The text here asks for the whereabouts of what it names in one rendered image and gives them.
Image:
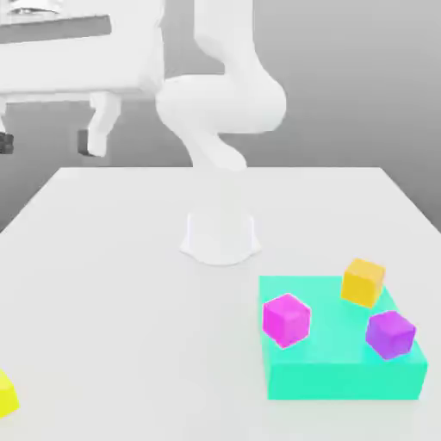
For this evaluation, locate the small yellow cube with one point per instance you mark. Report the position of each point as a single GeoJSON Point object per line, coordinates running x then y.
{"type": "Point", "coordinates": [6, 396]}

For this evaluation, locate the large turquoise box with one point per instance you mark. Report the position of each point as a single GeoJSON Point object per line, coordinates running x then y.
{"type": "Point", "coordinates": [344, 379]}

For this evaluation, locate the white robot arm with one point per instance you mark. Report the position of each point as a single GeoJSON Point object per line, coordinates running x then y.
{"type": "Point", "coordinates": [227, 103]}

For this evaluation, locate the small purple cube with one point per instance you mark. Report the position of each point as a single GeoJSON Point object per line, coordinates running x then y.
{"type": "Point", "coordinates": [391, 336]}

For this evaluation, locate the small magenta cube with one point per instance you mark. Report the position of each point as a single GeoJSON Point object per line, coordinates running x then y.
{"type": "Point", "coordinates": [286, 320]}

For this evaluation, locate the small orange cube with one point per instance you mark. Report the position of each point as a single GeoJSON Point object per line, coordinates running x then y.
{"type": "Point", "coordinates": [361, 284]}

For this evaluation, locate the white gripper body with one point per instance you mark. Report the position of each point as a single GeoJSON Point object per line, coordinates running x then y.
{"type": "Point", "coordinates": [69, 65]}

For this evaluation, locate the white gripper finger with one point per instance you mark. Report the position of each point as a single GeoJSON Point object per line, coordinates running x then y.
{"type": "Point", "coordinates": [5, 143]}
{"type": "Point", "coordinates": [101, 120]}

